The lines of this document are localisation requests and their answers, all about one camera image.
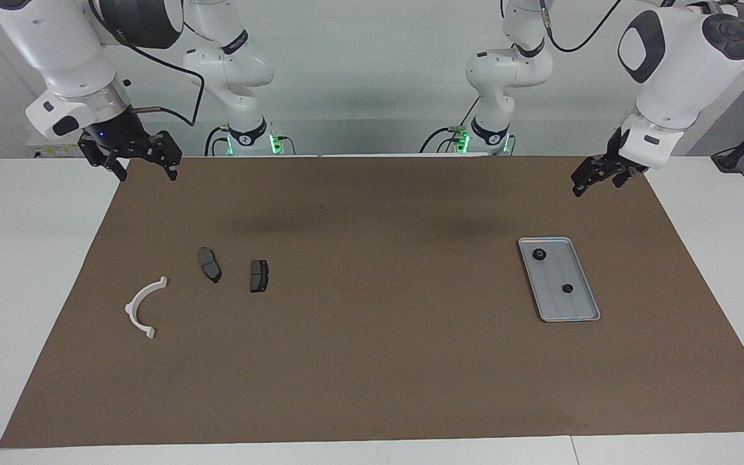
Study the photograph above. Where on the white semicircular bracket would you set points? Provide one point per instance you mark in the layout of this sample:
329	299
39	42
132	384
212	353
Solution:
133	316

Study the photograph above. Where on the long dark brake pad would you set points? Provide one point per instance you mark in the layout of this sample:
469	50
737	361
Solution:
210	265

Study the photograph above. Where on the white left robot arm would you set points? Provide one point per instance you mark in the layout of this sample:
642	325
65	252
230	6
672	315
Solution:
669	77

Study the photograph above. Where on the short dark brake pad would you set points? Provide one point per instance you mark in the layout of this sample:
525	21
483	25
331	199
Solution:
259	276

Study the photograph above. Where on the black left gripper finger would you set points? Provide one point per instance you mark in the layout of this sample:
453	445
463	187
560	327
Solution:
622	177
591	173

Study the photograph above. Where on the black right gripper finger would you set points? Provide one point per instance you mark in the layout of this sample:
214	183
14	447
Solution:
104	158
165	152

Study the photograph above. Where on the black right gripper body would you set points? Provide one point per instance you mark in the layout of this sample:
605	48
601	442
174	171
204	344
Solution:
117	135

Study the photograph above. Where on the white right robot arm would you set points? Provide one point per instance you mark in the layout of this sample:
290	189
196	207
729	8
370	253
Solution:
55	45

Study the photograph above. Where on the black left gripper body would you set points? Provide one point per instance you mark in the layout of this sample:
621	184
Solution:
620	158

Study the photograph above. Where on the white wall power box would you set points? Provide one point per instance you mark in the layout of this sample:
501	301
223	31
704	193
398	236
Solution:
55	150

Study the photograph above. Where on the brown table mat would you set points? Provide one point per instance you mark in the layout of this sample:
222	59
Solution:
372	374

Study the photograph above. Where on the silver metal tray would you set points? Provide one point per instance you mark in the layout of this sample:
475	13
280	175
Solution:
556	303

